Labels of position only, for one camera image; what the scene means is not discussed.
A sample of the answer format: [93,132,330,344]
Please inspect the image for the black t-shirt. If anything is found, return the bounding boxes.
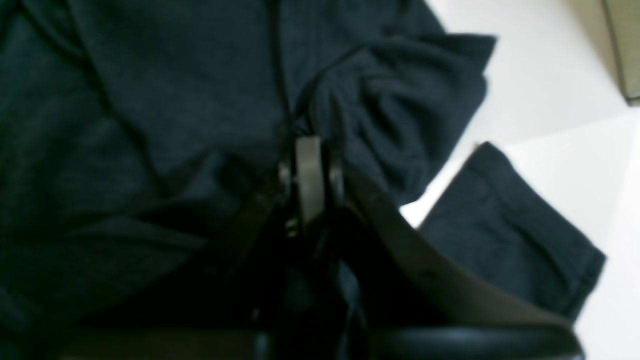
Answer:
[0,0,606,360]

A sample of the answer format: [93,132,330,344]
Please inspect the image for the white cardboard box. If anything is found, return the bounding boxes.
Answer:
[602,0,640,108]

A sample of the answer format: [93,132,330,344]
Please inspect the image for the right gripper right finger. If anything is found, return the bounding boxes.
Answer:
[327,150,585,360]

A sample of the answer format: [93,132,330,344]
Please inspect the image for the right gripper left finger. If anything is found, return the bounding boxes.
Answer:
[57,136,323,360]

